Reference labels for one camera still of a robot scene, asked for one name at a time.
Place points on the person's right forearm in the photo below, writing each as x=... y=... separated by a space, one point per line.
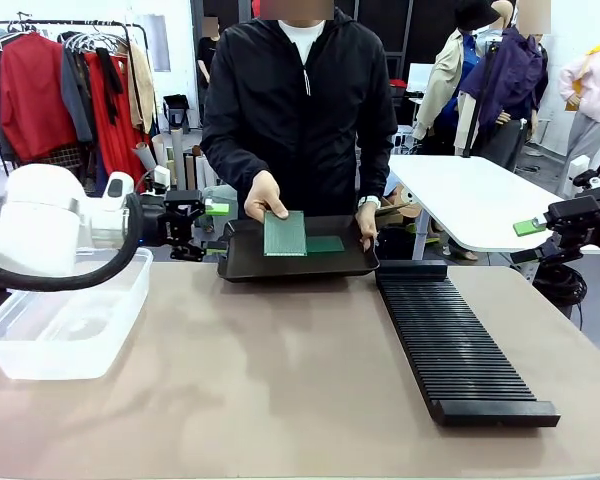
x=230 y=157

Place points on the red hanging garment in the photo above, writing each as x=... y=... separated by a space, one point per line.
x=30 y=90

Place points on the mannequin with pink hoodie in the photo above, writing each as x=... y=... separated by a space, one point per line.
x=595 y=85

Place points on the background person in black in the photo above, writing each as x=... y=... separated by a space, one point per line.
x=206 y=62

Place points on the white background table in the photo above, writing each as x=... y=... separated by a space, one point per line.
x=480 y=200

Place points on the dark grey hanging garment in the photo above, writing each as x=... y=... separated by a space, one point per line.
x=75 y=95

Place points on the mannequin with beige coat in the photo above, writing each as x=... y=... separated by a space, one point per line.
x=442 y=90

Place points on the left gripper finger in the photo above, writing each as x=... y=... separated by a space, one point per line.
x=217 y=247
x=217 y=207

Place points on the white paper roll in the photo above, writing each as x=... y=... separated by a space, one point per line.
x=146 y=156

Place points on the black metal clothes rail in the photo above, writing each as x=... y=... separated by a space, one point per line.
x=80 y=22

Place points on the white table leg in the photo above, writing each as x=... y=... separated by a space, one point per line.
x=420 y=235

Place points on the red hanging dress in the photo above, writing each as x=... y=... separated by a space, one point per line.
x=107 y=147

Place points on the person's right hand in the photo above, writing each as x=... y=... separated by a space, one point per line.
x=262 y=197

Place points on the mannequin with purple jacket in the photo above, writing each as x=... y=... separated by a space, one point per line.
x=512 y=75

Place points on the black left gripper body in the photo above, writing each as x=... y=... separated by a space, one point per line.
x=160 y=222

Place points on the black hanging scarf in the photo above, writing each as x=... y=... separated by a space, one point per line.
x=111 y=85

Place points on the green perforated PCB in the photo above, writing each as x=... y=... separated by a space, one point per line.
x=285 y=235
x=326 y=244

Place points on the person in black jacket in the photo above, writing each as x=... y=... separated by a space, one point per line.
x=300 y=125

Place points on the clear plastic storage box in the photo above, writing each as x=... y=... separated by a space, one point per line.
x=55 y=340

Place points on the white wristwatch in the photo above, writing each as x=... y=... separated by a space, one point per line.
x=369 y=201

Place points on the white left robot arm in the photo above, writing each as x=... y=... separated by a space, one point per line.
x=40 y=220

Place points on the person's left forearm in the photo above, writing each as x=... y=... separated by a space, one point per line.
x=380 y=170

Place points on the black plastic tray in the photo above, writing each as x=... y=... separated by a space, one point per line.
x=290 y=265

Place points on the brown cardboard boxes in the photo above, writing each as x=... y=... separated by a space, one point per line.
x=397 y=206

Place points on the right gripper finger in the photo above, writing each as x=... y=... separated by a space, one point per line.
x=527 y=227
x=527 y=256

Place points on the beige cardboard tube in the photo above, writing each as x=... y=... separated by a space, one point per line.
x=178 y=150

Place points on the beige hanging garment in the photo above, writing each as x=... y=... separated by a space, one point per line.
x=142 y=90

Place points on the black slotted PCB rack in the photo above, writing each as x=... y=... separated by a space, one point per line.
x=455 y=335

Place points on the plaid hanging skirt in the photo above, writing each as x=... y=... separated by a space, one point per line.
x=62 y=156

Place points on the black bucket hat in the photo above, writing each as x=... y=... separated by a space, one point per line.
x=476 y=17

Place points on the grey wall poster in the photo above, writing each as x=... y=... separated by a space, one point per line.
x=156 y=42

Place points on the black chair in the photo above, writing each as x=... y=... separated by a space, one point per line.
x=176 y=107

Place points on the person's left hand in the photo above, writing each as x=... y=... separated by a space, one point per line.
x=367 y=222

